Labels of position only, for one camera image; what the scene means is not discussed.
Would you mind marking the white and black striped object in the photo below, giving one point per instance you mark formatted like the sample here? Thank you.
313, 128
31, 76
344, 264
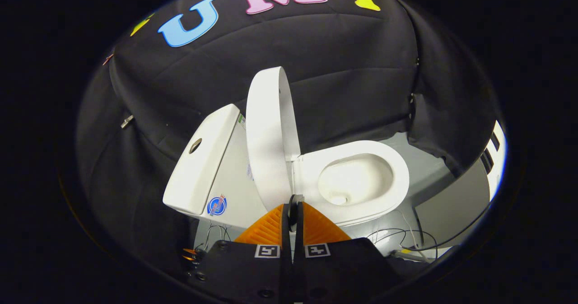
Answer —
494, 159

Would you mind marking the small metal wall fitting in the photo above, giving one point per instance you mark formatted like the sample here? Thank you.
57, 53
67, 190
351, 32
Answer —
126, 121

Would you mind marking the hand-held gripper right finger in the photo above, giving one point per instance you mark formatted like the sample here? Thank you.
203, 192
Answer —
343, 268

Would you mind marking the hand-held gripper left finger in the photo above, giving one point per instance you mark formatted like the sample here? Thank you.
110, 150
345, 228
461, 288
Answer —
244, 268

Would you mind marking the small orange clip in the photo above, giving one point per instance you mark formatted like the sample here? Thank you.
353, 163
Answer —
107, 59

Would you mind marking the white ceramic toilet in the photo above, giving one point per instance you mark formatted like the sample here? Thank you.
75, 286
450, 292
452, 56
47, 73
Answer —
235, 177

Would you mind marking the chrome flush button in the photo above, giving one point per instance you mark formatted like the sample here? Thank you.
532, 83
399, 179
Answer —
195, 145

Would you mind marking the black backdrop cloth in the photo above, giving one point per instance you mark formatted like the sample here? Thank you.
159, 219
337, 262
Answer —
325, 69

